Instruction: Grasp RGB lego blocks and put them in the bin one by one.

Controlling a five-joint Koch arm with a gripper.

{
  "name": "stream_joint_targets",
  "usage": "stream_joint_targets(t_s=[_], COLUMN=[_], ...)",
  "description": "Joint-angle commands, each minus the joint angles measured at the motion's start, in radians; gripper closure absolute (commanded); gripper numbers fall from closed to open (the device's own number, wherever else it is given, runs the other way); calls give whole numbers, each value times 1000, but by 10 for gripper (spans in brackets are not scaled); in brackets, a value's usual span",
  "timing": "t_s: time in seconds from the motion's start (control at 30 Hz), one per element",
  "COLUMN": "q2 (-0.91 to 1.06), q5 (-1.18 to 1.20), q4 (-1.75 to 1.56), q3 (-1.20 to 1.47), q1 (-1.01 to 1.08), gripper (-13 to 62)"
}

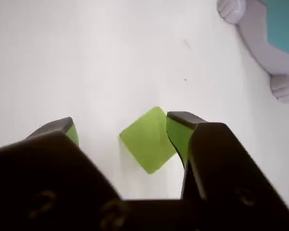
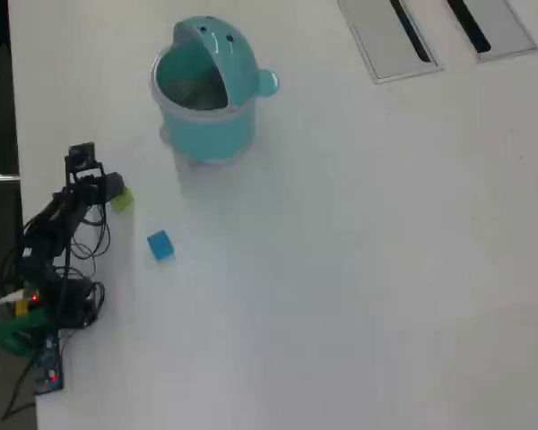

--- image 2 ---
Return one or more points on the green table clamp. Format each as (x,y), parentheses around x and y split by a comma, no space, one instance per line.
(13,333)

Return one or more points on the silver metal bar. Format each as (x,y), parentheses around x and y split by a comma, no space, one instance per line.
(0,177)

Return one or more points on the teal whale-shaped bin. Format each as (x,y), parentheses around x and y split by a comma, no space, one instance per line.
(206,130)

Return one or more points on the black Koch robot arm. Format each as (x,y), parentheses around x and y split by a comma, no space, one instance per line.
(45,233)

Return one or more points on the yellow plastic block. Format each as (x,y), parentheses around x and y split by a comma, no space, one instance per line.
(21,307)

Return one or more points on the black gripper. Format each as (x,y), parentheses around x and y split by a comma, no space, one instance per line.
(87,186)

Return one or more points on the blue circuit board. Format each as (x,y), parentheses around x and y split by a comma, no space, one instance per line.
(49,365)

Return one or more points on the green lego block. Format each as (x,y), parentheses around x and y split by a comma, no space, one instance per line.
(124,201)

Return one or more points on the blue lego block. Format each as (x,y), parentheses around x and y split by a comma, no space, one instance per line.
(160,244)

